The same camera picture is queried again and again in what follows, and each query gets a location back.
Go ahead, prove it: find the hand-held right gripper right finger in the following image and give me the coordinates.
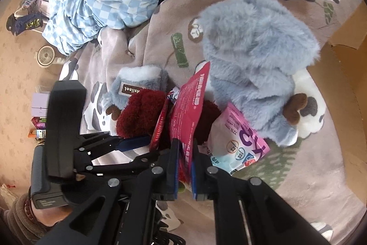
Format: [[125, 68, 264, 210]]
[[192, 139, 330, 245]]

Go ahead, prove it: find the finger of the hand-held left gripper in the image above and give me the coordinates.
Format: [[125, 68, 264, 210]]
[[75, 149, 172, 177], [76, 132, 151, 161]]

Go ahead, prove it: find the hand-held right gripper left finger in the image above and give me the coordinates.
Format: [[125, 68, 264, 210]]
[[37, 139, 181, 245]]

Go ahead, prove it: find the red packaging card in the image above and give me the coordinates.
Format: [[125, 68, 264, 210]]
[[149, 99, 170, 151]]

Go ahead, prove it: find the dark red fuzzy sock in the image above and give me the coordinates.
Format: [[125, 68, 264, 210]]
[[116, 88, 170, 139]]

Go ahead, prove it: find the red snack packet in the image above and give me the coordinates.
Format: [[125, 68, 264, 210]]
[[169, 61, 211, 182]]

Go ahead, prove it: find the blue fluffy slipper with label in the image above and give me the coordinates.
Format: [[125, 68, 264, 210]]
[[100, 65, 170, 122]]

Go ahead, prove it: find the blue furry slipper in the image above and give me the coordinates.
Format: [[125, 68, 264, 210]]
[[198, 0, 322, 148]]

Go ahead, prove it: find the brown cardboard box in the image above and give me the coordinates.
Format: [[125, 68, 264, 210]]
[[310, 1, 367, 205]]

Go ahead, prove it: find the person's left hand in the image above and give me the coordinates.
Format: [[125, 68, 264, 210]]
[[34, 199, 73, 228]]

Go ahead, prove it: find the pink snack packet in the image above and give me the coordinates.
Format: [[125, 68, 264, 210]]
[[206, 103, 271, 177]]

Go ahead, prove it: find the white desk fan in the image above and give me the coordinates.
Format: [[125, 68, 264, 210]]
[[36, 45, 65, 76]]

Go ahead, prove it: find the panda printed blanket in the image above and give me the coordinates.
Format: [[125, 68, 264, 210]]
[[59, 0, 359, 234]]

